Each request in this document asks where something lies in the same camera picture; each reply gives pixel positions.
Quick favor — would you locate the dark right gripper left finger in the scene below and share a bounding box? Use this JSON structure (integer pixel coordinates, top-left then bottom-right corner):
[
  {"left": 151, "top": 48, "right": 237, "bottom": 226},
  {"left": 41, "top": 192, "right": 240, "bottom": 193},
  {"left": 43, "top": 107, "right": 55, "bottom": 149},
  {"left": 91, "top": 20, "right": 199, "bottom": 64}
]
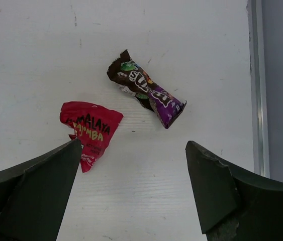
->
[{"left": 0, "top": 139, "right": 81, "bottom": 240}]

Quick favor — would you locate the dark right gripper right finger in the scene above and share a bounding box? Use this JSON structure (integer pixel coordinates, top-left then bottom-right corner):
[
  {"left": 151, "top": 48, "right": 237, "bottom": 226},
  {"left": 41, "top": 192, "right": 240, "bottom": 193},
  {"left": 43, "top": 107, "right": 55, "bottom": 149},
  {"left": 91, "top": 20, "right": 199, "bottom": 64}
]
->
[{"left": 185, "top": 141, "right": 283, "bottom": 240}]

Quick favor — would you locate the red mints packet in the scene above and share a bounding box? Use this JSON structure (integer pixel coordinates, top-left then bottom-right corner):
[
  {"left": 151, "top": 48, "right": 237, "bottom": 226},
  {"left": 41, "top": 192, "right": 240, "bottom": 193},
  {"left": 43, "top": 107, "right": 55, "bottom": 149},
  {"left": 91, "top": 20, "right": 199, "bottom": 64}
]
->
[{"left": 59, "top": 101, "right": 124, "bottom": 173}]

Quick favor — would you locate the brown purple M&M's packet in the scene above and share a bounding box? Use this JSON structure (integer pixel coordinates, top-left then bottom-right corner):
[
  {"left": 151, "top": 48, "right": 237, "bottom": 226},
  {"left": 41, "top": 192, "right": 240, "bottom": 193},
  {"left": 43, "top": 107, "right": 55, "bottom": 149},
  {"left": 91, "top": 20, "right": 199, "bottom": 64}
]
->
[{"left": 107, "top": 49, "right": 187, "bottom": 129}]

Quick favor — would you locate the aluminium table edge rail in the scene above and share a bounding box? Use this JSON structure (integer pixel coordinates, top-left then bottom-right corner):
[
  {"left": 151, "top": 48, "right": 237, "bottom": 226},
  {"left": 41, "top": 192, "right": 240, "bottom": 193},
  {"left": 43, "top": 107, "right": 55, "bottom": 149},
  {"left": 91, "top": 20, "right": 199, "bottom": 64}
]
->
[{"left": 246, "top": 0, "right": 270, "bottom": 178}]

